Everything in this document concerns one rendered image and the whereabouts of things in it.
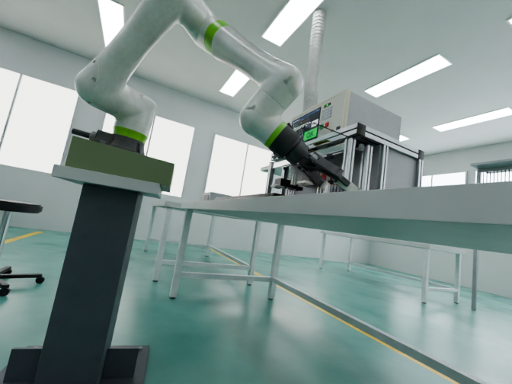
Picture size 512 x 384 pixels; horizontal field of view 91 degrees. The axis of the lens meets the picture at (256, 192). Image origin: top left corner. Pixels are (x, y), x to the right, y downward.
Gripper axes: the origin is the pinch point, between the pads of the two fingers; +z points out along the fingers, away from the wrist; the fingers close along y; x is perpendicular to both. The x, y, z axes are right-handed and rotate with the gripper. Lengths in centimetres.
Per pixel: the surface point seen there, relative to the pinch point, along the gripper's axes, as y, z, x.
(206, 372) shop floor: -45, 14, -85
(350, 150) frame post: -17.4, -2.5, 21.9
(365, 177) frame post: -20.8, 9.8, 19.3
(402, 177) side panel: -29, 26, 35
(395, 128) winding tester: -40, 13, 60
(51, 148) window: -402, -349, -132
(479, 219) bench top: 46.7, 1.4, -10.3
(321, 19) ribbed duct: -186, -90, 221
